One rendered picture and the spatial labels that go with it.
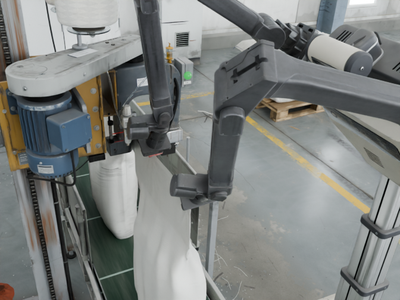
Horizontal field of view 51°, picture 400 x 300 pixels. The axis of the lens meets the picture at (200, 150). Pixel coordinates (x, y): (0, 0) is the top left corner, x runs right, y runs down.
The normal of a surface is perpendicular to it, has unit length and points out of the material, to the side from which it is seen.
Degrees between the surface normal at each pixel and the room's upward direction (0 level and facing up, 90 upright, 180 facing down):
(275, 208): 0
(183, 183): 36
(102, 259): 0
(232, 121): 123
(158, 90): 94
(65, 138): 90
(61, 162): 91
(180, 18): 90
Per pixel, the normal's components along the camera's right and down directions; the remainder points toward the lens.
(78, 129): 0.78, 0.34
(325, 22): -0.89, 0.19
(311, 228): 0.04, -0.86
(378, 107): 0.01, 0.87
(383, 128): -0.55, -0.55
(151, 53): 0.24, 0.65
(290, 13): 0.45, 0.47
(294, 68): 0.34, -0.41
